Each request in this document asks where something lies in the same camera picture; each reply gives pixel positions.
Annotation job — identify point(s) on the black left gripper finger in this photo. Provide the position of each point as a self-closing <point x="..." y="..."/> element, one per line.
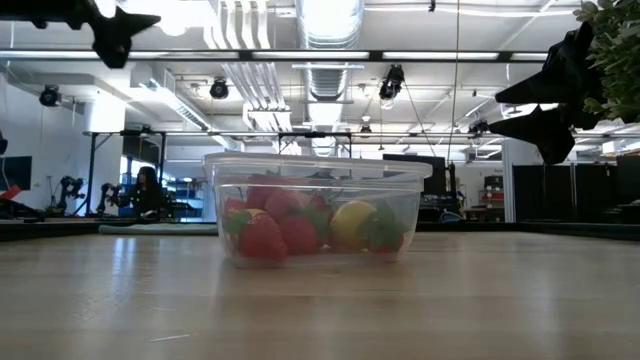
<point x="115" y="40"/>

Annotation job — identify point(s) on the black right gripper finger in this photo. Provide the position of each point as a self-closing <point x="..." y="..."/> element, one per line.
<point x="550" y="132"/>
<point x="570" y="70"/>

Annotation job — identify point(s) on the red plastic strawberry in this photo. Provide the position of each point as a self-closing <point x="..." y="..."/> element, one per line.
<point x="320" y="202"/>
<point x="232" y="205"/>
<point x="285" y="202"/>
<point x="260" y="192"/>
<point x="382" y="230"/>
<point x="299" y="235"/>
<point x="262" y="240"/>

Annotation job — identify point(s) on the yellow plastic lemon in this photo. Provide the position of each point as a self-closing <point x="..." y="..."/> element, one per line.
<point x="350" y="222"/>

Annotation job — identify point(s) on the yellow plastic banana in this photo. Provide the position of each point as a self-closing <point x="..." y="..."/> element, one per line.
<point x="256" y="213"/>

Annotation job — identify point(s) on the black background robot arm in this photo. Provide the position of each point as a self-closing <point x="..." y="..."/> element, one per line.
<point x="107" y="192"/>
<point x="70" y="187"/>

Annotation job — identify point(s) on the clear plastic tupperware container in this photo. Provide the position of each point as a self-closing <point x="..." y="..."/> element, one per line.
<point x="320" y="167"/>

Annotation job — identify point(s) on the green leafy plant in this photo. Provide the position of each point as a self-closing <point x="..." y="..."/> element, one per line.
<point x="620" y="50"/>

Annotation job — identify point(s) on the black room partition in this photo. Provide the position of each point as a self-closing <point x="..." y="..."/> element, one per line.
<point x="550" y="192"/>

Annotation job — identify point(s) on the red storage shelf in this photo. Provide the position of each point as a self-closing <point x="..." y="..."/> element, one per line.
<point x="492" y="195"/>

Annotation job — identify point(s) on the black ceiling spotlight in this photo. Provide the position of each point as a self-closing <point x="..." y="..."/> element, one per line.
<point x="219" y="89"/>
<point x="50" y="95"/>

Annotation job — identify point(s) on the black computer monitor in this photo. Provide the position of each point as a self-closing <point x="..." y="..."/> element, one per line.
<point x="439" y="180"/>

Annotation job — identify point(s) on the blue background object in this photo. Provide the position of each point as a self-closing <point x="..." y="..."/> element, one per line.
<point x="450" y="217"/>

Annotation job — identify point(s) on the person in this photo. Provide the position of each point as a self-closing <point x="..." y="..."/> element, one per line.
<point x="145" y="195"/>

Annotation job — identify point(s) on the black overhead light bar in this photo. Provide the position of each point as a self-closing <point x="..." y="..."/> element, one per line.
<point x="375" y="55"/>

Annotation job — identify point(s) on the white ceiling air duct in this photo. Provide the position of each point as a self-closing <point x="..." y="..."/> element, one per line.
<point x="165" y="95"/>

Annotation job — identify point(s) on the black background rig frame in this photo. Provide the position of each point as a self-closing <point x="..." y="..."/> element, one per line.
<point x="91" y="170"/>
<point x="315" y="134"/>

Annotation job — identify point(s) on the black wall screen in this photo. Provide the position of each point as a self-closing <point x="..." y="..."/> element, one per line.
<point x="17" y="172"/>

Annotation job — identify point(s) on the black ceiling-hung camera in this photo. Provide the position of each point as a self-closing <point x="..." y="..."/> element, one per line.
<point x="392" y="80"/>

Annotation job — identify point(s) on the silver spiral ceiling duct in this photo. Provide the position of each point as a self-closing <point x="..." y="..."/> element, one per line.
<point x="327" y="30"/>

